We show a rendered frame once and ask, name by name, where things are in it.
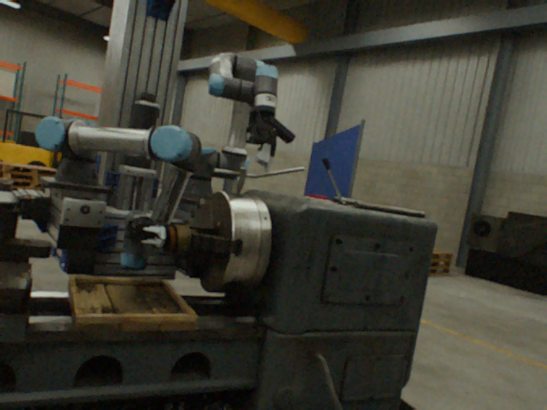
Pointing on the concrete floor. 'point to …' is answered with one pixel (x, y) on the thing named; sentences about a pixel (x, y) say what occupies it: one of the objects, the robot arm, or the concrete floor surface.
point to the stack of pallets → (25, 176)
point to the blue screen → (343, 142)
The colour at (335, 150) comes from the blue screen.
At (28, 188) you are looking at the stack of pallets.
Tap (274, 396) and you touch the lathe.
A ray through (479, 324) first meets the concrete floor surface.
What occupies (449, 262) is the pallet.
